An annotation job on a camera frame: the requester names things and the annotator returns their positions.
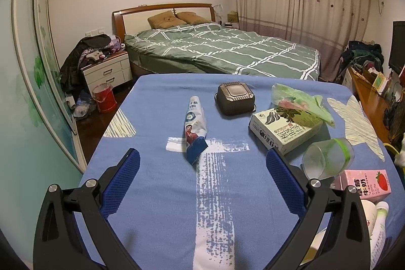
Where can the blue white snack packet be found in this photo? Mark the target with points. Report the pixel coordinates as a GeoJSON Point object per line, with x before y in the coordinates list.
{"type": "Point", "coordinates": [193, 127]}

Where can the blue printed tablecloth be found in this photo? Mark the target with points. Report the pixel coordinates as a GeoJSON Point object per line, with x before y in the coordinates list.
{"type": "Point", "coordinates": [152, 130]}

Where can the white plastic bag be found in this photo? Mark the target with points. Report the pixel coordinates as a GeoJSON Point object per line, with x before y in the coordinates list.
{"type": "Point", "coordinates": [218, 12]}

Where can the pile of plastic bags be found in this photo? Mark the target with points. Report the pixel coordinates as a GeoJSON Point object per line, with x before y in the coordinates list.
{"type": "Point", "coordinates": [80, 105]}

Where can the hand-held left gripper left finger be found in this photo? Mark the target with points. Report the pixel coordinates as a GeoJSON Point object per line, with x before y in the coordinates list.
{"type": "Point", "coordinates": [125, 176]}

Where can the beige pink curtain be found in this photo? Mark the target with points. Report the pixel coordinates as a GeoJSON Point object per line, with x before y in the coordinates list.
{"type": "Point", "coordinates": [300, 4]}

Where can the green checked duvet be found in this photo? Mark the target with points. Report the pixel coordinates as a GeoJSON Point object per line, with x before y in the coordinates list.
{"type": "Point", "coordinates": [221, 48]}

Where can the dark square box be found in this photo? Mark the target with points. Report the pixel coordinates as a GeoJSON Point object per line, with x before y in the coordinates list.
{"type": "Point", "coordinates": [235, 99]}

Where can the white round container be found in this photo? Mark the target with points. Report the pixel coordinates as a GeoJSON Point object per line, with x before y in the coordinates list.
{"type": "Point", "coordinates": [368, 213]}

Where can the pile of clothes on nightstand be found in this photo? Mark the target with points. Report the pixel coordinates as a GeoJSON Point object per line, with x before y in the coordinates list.
{"type": "Point", "coordinates": [79, 51]}

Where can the white padded chair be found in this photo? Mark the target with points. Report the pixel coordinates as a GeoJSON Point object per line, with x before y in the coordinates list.
{"type": "Point", "coordinates": [400, 149]}

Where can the red cloth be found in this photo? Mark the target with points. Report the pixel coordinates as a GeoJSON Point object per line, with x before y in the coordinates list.
{"type": "Point", "coordinates": [402, 74]}

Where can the red bucket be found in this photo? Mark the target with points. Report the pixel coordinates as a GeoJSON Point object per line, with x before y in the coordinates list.
{"type": "Point", "coordinates": [106, 100]}

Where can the bin with yellow rim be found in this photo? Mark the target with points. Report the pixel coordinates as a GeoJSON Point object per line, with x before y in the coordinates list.
{"type": "Point", "coordinates": [392, 149]}

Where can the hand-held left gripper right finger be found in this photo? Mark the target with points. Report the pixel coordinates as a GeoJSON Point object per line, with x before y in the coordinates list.
{"type": "Point", "coordinates": [281, 176]}

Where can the white nightstand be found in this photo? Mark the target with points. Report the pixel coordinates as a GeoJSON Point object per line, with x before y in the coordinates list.
{"type": "Point", "coordinates": [107, 70]}

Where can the clear plastic cup green band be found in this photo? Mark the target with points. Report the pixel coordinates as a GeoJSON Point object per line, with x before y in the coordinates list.
{"type": "Point", "coordinates": [329, 159]}

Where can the black television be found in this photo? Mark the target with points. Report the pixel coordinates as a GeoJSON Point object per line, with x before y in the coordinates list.
{"type": "Point", "coordinates": [398, 45]}

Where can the tissue box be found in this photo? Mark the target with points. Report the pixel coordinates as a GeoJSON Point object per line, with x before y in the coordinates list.
{"type": "Point", "coordinates": [233, 18]}

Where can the pile of dark clothes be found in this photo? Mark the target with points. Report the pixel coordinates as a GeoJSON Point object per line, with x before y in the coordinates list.
{"type": "Point", "coordinates": [360, 51]}

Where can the green box on desk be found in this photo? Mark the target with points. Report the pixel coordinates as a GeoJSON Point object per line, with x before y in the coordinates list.
{"type": "Point", "coordinates": [380, 81]}

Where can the white wall socket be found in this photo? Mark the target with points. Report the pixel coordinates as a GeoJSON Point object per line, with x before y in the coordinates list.
{"type": "Point", "coordinates": [95, 33]}

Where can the wooden desk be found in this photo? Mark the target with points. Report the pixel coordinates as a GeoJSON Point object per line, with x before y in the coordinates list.
{"type": "Point", "coordinates": [370, 102]}

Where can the pink milk carton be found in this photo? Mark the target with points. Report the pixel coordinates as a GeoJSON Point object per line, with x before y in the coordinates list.
{"type": "Point", "coordinates": [364, 183]}

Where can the glass sliding wardrobe door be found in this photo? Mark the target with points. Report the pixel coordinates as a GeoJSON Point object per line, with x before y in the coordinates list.
{"type": "Point", "coordinates": [31, 99]}

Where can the brown pillow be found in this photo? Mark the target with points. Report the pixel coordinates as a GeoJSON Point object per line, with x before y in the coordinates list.
{"type": "Point", "coordinates": [164, 20]}
{"type": "Point", "coordinates": [194, 18]}

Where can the wooden bed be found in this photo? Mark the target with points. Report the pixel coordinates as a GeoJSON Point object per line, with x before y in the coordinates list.
{"type": "Point", "coordinates": [136, 15]}

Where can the green plastic bag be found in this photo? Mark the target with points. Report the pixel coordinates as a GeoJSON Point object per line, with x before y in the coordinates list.
{"type": "Point", "coordinates": [294, 96]}

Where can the green white cardboard box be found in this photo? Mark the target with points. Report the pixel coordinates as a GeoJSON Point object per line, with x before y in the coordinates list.
{"type": "Point", "coordinates": [284, 130]}

